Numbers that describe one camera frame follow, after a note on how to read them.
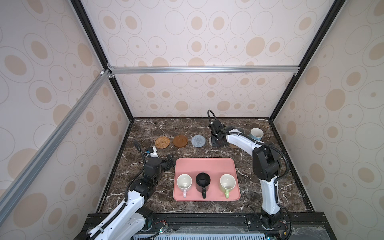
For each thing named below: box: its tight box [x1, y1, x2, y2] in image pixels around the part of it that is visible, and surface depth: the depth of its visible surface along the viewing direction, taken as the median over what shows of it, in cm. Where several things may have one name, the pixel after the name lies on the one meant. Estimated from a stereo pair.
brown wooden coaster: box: [173, 135, 188, 147], surface depth 108 cm
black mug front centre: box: [195, 172, 211, 199], surface depth 81 cm
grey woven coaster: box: [191, 134, 206, 148], surface depth 108 cm
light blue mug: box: [249, 127, 264, 141], surface depth 100 cm
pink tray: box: [173, 158, 241, 202], surface depth 92 cm
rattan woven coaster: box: [155, 136, 170, 149], surface depth 106 cm
